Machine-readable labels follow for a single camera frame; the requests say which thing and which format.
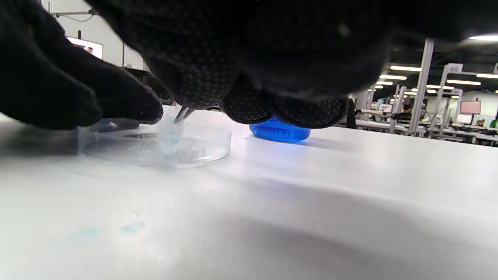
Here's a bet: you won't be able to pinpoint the person's left hand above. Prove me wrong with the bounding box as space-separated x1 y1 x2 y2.
0 0 164 130

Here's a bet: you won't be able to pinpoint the person's right hand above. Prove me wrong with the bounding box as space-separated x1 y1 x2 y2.
84 0 498 129

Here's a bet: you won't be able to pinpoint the beaker of blue dye solution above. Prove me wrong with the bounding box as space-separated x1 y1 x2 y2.
249 116 312 144

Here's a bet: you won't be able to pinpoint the metal tweezers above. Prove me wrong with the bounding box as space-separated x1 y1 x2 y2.
174 106 196 124

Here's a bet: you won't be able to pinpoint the white cotton tuft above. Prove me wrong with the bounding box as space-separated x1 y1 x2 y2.
158 115 183 168

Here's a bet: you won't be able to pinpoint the clear culture dish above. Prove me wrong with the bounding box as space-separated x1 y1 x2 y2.
76 117 232 168

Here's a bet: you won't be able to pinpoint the lit monitor screen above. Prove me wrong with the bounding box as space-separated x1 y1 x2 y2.
66 36 104 60

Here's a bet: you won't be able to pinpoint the black chair back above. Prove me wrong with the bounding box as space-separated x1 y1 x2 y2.
346 98 358 130

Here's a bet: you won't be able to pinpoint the row of ceiling light strips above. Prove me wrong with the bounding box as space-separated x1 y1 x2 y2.
368 35 498 100

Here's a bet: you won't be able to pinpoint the pink monitor screen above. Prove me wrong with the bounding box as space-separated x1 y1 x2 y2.
460 100 482 115

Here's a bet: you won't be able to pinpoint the row of white workbenches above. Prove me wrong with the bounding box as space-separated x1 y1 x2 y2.
335 107 498 147

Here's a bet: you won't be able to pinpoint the white metal frame post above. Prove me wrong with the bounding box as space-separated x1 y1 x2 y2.
409 38 435 135

